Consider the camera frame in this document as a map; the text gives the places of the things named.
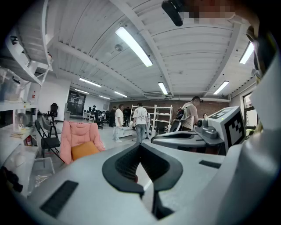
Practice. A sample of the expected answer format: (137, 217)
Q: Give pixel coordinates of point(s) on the black office chair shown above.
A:
(53, 109)

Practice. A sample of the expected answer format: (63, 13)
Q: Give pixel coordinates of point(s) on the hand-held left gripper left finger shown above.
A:
(87, 175)

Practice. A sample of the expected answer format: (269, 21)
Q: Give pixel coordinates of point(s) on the ceiling tube light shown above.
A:
(163, 88)
(90, 82)
(120, 94)
(104, 97)
(220, 88)
(247, 52)
(134, 46)
(81, 91)

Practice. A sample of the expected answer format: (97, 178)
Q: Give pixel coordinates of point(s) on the black head-worn camera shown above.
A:
(173, 11)

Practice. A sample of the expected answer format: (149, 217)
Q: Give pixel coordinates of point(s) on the white mug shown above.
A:
(21, 127)

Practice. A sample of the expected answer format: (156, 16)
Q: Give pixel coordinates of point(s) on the gray trash bin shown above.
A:
(67, 116)

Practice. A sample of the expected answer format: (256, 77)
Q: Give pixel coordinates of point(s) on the person's head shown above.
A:
(246, 17)

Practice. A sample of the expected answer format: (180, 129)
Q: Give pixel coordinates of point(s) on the dark glass door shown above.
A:
(75, 103)

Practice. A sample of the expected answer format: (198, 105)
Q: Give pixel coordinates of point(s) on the orange cushion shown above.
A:
(84, 150)

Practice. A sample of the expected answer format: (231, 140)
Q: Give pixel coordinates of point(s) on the black folding chair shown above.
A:
(51, 142)

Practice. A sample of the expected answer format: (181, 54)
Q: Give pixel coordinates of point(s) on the pink padded armchair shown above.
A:
(74, 134)

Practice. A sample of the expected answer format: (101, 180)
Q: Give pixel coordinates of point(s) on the clear storage box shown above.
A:
(9, 88)

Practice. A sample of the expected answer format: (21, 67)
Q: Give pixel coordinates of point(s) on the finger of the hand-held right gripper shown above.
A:
(173, 133)
(180, 142)

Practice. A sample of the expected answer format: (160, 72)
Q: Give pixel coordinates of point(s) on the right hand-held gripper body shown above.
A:
(232, 131)

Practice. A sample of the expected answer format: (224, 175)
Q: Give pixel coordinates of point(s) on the white storage rack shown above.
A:
(161, 114)

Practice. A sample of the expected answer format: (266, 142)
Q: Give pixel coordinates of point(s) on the white shelving unit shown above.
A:
(13, 107)

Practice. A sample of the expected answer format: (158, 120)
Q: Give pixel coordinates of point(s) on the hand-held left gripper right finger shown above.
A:
(197, 171)

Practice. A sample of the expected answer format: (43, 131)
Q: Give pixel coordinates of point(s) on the white low platform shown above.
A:
(126, 131)

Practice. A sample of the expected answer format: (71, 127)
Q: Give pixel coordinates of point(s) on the black framed window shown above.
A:
(250, 114)

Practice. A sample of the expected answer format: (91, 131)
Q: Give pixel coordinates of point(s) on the gray shell chair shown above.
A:
(45, 124)

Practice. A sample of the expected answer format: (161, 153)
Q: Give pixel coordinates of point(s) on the white bottle red label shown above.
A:
(33, 97)

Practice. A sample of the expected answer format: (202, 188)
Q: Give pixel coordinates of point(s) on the row of black office chairs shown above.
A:
(99, 117)

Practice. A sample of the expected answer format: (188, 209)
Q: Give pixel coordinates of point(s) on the clear plastic storage bin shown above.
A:
(41, 173)

